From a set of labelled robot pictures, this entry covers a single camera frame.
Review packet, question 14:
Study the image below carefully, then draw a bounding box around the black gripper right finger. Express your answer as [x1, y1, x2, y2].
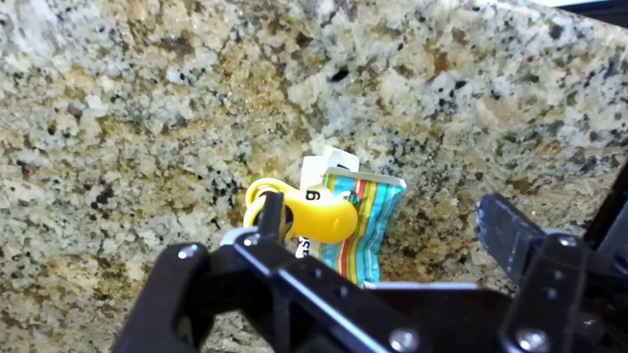
[475, 192, 628, 353]

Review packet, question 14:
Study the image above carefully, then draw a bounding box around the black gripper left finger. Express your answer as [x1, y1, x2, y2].
[110, 190, 422, 353]

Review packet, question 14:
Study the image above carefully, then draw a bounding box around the striped teal snack packet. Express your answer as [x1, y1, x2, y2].
[318, 165, 408, 288]

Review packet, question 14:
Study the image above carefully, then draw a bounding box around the white paper tag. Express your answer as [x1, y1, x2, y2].
[295, 143, 361, 261]

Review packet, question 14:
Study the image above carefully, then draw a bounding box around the stainless steel black stove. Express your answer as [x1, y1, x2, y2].
[556, 0, 628, 29]

